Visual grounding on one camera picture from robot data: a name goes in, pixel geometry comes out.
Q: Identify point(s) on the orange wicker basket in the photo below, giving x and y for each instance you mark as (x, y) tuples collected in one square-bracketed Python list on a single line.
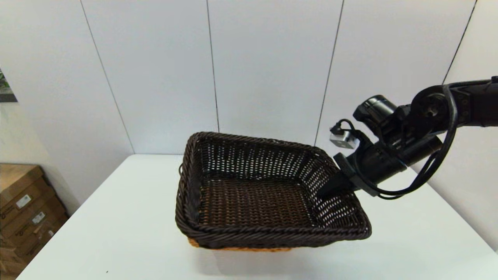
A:
[(241, 249)]

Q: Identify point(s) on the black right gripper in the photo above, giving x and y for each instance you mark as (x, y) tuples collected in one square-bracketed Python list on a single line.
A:
[(377, 163)]

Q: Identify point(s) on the cardboard box with white label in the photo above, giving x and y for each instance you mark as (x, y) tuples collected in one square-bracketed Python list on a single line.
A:
[(15, 179), (42, 244), (23, 224)]

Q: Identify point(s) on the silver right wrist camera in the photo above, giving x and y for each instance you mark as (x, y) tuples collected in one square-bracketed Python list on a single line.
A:
[(342, 140)]

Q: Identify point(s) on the flattened brown cardboard pile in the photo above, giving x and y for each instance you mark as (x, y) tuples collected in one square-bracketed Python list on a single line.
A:
[(7, 260)]

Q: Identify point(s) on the dark brown wicker basket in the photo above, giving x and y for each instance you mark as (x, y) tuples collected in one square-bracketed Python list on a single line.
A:
[(253, 202)]

